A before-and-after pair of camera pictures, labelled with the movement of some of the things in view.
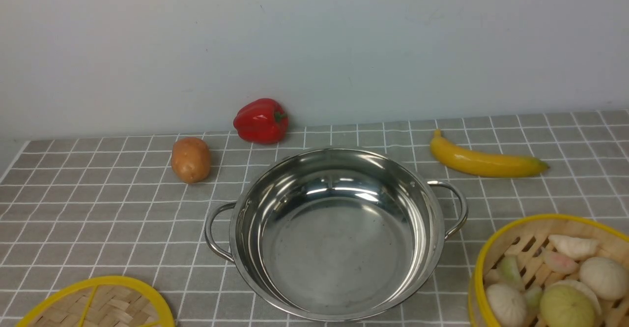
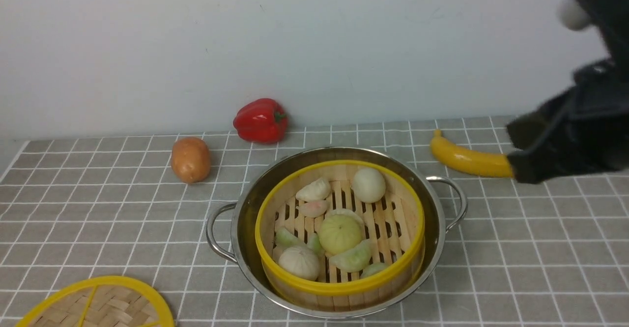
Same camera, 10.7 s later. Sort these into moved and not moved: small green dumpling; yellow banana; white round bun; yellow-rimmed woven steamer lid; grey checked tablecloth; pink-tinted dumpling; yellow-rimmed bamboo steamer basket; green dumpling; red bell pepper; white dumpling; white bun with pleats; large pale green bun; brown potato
Moved: white round bun; green dumpling; pink-tinted dumpling; large pale green bun; white bun with pleats; yellow-rimmed bamboo steamer basket; white dumpling; small green dumpling
Not moved: red bell pepper; yellow banana; grey checked tablecloth; yellow-rimmed woven steamer lid; brown potato
